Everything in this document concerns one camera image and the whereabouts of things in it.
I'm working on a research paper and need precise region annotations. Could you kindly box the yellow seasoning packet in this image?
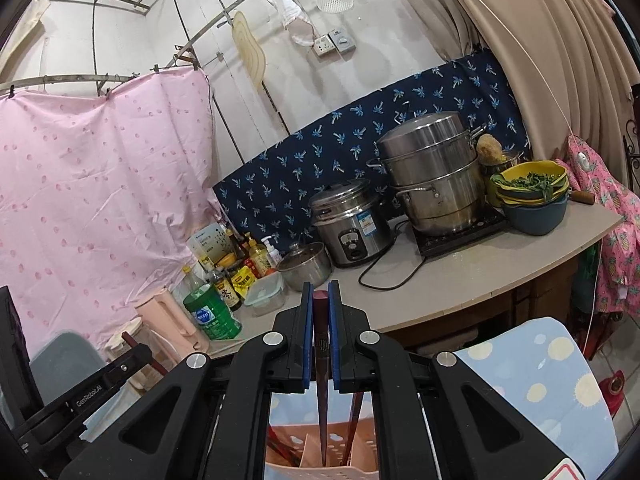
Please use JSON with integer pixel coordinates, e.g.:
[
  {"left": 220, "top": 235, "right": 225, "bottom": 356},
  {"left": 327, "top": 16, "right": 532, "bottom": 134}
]
[{"left": 228, "top": 264, "right": 257, "bottom": 300}]

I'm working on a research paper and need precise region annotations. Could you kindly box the clear food container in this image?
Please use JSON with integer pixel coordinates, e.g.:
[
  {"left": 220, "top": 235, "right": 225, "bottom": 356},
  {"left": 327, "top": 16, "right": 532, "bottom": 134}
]
[{"left": 244, "top": 272, "right": 286, "bottom": 318}]

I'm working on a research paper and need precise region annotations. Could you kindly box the pink dotted curtain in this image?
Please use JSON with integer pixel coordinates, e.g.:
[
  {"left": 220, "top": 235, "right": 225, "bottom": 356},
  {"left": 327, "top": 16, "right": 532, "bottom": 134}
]
[{"left": 1, "top": 67, "right": 220, "bottom": 352}]

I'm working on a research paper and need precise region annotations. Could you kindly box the blue plastic basin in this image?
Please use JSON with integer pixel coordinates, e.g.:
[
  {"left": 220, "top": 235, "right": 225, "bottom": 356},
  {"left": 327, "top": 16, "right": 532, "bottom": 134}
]
[{"left": 501, "top": 195, "right": 568, "bottom": 236}]

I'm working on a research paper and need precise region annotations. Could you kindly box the large steel steamer pot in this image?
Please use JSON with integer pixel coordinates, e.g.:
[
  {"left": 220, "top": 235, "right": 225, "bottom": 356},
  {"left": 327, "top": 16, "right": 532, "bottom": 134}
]
[{"left": 367, "top": 112, "right": 486, "bottom": 236}]

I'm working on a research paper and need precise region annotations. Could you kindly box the blue polka dot tablecloth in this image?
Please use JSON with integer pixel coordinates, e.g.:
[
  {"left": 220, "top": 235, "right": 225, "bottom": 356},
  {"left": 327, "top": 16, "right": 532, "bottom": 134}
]
[{"left": 261, "top": 314, "right": 622, "bottom": 480}]

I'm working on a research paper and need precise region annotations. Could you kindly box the pink electric kettle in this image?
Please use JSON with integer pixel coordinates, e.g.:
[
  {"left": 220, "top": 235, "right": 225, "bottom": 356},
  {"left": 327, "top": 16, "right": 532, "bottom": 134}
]
[{"left": 134, "top": 288, "right": 209, "bottom": 362}]

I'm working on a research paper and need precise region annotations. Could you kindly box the hanging plastic bag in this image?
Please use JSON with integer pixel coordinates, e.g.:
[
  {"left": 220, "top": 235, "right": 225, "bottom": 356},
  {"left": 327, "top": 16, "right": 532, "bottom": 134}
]
[{"left": 267, "top": 0, "right": 314, "bottom": 47}]

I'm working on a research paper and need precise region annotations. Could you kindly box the navy floral backsplash cloth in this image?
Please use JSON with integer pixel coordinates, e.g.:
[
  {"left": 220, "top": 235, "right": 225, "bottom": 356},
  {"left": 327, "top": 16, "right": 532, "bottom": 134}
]
[{"left": 214, "top": 49, "right": 530, "bottom": 252}]

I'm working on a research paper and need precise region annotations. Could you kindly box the black power cable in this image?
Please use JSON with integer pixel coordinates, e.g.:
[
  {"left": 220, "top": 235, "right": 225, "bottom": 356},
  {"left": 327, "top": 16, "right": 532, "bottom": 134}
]
[{"left": 357, "top": 216, "right": 432, "bottom": 291}]

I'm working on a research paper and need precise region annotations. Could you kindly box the wall power socket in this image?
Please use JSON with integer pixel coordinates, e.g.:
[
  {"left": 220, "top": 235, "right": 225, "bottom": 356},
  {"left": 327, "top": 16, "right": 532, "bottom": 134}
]
[{"left": 312, "top": 29, "right": 356, "bottom": 58}]

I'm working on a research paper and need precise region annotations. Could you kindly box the steel rice cooker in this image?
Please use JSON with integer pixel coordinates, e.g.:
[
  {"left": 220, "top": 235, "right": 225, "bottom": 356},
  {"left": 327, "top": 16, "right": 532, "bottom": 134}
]
[{"left": 309, "top": 178, "right": 393, "bottom": 268}]

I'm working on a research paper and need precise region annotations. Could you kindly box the pink floral apron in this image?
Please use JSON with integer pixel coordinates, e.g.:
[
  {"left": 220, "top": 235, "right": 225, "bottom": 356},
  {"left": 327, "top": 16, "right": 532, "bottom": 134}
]
[{"left": 566, "top": 136, "right": 640, "bottom": 318}]

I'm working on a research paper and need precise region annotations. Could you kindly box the small steel pot with lid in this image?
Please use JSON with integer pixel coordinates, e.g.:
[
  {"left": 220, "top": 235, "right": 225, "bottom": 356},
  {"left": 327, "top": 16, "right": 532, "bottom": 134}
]
[{"left": 278, "top": 242, "right": 333, "bottom": 292}]

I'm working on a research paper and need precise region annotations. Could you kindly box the loofah sponge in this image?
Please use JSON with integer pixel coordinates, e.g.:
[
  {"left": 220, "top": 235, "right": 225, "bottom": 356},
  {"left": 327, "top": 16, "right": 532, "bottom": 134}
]
[{"left": 476, "top": 133, "right": 506, "bottom": 166}]

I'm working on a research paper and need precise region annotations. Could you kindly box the grey kitchen countertop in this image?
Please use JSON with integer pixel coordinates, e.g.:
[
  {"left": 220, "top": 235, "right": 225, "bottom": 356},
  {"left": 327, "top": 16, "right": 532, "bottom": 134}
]
[{"left": 204, "top": 201, "right": 625, "bottom": 359}]

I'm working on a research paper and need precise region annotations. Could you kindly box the white pump bottle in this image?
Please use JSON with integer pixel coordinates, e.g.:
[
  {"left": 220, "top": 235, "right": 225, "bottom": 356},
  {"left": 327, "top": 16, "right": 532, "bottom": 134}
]
[{"left": 262, "top": 236, "right": 282, "bottom": 271}]

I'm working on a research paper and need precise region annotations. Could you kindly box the yellow colander with greens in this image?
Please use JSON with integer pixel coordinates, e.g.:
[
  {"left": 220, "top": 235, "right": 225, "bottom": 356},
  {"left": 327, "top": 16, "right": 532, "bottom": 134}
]
[{"left": 490, "top": 160, "right": 568, "bottom": 206}]

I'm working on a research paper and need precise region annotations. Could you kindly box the metal curtain rail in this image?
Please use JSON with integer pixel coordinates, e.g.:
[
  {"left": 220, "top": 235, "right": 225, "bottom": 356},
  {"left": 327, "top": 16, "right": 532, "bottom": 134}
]
[{"left": 1, "top": 0, "right": 266, "bottom": 99}]

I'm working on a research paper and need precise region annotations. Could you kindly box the beige curtain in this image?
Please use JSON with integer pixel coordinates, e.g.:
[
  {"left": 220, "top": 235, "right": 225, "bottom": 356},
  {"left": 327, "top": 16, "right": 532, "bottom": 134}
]
[{"left": 408, "top": 0, "right": 639, "bottom": 184}]

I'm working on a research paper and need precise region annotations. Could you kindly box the red floor object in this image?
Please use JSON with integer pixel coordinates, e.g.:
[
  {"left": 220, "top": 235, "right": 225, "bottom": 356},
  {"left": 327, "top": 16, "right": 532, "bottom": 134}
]
[{"left": 599, "top": 370, "right": 626, "bottom": 418}]

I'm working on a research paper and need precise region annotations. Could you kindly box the dark soy sauce bottle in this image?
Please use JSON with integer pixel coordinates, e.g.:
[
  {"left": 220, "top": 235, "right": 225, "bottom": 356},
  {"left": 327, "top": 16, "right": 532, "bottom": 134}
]
[{"left": 209, "top": 268, "right": 242, "bottom": 312}]

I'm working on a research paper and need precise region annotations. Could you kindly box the white blender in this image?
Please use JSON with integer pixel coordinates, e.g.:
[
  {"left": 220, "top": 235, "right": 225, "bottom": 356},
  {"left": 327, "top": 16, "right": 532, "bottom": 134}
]
[{"left": 102, "top": 316, "right": 156, "bottom": 394}]

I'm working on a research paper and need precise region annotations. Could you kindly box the green canister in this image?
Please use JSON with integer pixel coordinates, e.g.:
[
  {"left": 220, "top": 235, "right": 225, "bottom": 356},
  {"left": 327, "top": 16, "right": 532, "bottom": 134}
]
[{"left": 183, "top": 284, "right": 242, "bottom": 340}]

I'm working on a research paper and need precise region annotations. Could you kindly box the white carton box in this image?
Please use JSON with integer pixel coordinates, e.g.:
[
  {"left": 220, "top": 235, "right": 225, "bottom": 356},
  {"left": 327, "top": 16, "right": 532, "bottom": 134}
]
[{"left": 186, "top": 222, "right": 233, "bottom": 273}]

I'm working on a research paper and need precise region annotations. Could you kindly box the hanging bamboo paddle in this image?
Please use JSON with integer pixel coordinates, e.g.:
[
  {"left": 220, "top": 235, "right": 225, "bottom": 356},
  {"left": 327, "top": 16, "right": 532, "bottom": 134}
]
[{"left": 231, "top": 11, "right": 267, "bottom": 89}]

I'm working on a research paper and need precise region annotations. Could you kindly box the dark maroon wavy chopstick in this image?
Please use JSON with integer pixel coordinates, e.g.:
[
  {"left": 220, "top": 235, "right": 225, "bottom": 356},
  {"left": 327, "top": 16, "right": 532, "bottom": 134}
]
[{"left": 342, "top": 391, "right": 363, "bottom": 466}]

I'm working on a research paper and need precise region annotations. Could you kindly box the blue-grey dish rack lid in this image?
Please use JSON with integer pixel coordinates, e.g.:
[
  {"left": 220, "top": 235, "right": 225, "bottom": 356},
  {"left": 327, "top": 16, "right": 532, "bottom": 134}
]
[{"left": 30, "top": 332, "right": 106, "bottom": 405}]

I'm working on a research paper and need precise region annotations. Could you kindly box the black induction cooktop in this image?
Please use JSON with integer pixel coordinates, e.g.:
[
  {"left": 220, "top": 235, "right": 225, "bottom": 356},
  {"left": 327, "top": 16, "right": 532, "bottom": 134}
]
[{"left": 412, "top": 206, "right": 508, "bottom": 260}]

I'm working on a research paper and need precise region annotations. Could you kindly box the oil bottle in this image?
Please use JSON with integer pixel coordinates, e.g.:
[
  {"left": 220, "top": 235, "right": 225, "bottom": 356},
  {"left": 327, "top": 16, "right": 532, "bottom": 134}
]
[{"left": 245, "top": 233, "right": 273, "bottom": 276}]

